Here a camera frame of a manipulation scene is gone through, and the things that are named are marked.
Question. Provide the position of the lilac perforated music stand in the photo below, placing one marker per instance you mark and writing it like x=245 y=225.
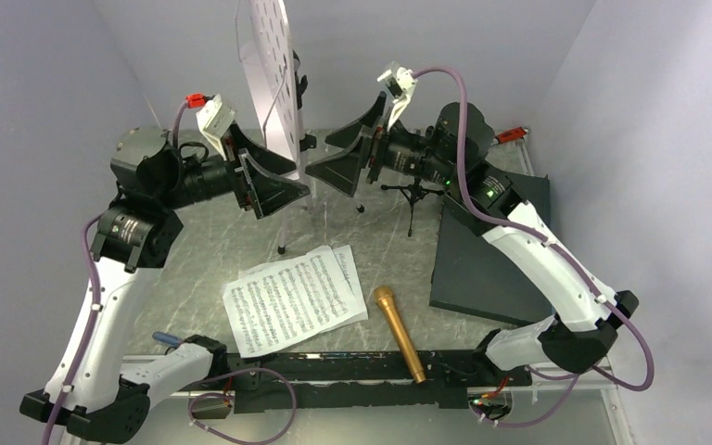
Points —
x=266 y=53

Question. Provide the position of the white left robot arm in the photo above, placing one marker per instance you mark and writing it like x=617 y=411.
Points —
x=90 y=395

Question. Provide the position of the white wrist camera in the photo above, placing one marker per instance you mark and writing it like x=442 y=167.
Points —
x=214 y=117
x=400 y=83

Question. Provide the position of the black microphone shock-mount stand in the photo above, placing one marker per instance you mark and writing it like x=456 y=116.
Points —
x=413 y=193

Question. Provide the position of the red-handled adjustable wrench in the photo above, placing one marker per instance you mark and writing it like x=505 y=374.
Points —
x=511 y=135

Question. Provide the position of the lower sheet music page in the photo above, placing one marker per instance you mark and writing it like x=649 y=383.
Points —
x=344 y=259

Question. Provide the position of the top sheet music page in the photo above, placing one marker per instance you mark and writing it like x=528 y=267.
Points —
x=289 y=303

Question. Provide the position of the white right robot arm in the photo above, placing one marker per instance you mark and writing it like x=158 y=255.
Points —
x=452 y=153

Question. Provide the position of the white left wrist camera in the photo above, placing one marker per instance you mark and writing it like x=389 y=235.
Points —
x=214 y=117

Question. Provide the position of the sheet music page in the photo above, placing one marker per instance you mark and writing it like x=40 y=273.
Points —
x=344 y=259
x=289 y=303

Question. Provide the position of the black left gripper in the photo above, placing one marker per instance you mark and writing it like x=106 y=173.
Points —
x=266 y=191

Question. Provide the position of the gold microphone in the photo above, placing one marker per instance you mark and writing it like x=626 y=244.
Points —
x=385 y=301

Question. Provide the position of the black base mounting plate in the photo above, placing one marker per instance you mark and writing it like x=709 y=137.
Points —
x=347 y=379

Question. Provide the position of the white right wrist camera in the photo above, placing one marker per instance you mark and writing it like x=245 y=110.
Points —
x=400 y=83

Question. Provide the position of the blue marker pen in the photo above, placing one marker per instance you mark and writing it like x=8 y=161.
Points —
x=167 y=339

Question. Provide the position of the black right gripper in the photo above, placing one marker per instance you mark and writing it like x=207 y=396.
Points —
x=341 y=171

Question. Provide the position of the dark rectangular equipment case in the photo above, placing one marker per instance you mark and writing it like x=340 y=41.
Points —
x=472 y=277

